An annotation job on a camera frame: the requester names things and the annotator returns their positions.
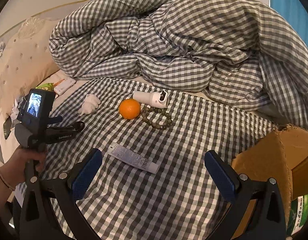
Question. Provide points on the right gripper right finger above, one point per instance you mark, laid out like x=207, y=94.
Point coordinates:
x=267, y=220

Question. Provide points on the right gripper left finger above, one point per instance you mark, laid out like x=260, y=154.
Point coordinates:
x=38, y=219

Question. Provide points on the person left hand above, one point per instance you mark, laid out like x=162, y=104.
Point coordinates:
x=13, y=171

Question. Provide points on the beige tufted pillow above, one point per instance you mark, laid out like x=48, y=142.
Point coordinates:
x=26, y=61

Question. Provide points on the clear plastic tube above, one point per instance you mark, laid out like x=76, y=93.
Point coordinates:
x=129, y=157

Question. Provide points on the green white carton box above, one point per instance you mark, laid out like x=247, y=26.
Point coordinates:
x=298, y=215

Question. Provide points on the crumpled white paper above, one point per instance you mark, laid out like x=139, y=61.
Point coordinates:
x=17, y=106

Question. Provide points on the white handheld device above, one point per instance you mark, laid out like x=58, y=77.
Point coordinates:
x=155, y=99

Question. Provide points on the white plush toy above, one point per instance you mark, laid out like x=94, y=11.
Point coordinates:
x=90, y=104

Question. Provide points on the orange fruit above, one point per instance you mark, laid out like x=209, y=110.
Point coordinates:
x=129, y=109

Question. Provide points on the person left forearm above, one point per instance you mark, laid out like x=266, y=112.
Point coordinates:
x=5, y=193

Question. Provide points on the green snack bag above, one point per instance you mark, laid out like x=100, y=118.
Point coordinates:
x=46, y=86

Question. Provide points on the blue curtain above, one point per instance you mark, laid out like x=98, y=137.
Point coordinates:
x=288, y=2

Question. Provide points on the brown cardboard box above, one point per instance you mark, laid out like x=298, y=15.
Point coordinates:
x=282, y=154

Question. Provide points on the grey checked duvet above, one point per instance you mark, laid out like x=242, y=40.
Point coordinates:
x=240, y=53

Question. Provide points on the grey checked bed sheet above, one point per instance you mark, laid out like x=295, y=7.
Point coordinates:
x=180, y=201

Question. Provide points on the orange packet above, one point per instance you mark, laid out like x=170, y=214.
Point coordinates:
x=58, y=82

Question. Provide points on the white flat case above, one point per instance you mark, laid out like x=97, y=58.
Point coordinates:
x=64, y=85

